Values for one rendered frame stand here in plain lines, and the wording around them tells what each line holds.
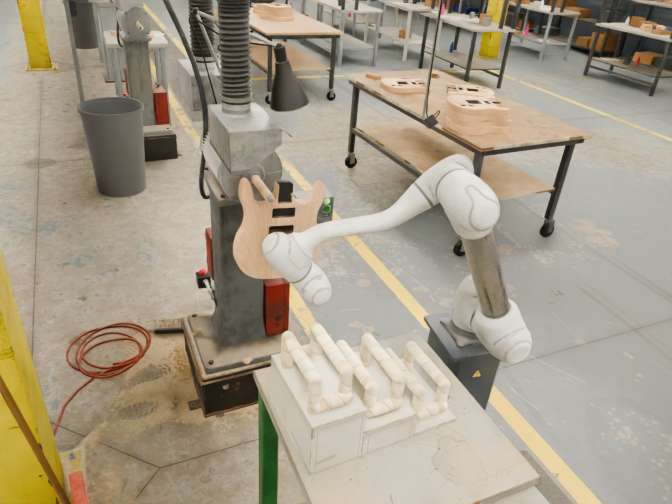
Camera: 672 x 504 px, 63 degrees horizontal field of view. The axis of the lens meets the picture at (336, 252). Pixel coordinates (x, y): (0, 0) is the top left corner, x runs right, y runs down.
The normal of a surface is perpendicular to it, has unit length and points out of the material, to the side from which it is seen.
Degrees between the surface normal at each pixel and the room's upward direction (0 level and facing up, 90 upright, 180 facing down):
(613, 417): 0
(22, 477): 90
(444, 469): 0
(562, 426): 0
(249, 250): 88
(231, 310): 90
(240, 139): 90
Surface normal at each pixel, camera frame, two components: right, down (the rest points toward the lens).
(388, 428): 0.44, 0.49
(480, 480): 0.07, -0.86
